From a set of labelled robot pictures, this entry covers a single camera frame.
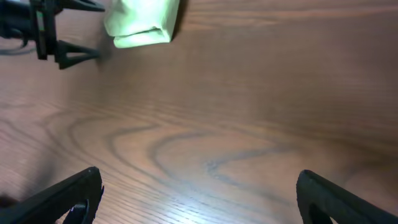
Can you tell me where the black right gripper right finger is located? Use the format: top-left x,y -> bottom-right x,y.
296,170 -> 397,224

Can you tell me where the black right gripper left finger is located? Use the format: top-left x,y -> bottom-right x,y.
1,167 -> 104,224

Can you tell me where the left black camera cable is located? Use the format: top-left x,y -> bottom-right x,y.
0,29 -> 37,57

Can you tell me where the light green cloth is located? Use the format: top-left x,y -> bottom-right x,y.
104,0 -> 180,49

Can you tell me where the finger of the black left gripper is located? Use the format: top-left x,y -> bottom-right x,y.
55,40 -> 100,70
55,0 -> 105,12

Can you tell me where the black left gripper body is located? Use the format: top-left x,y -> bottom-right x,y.
1,0 -> 58,60

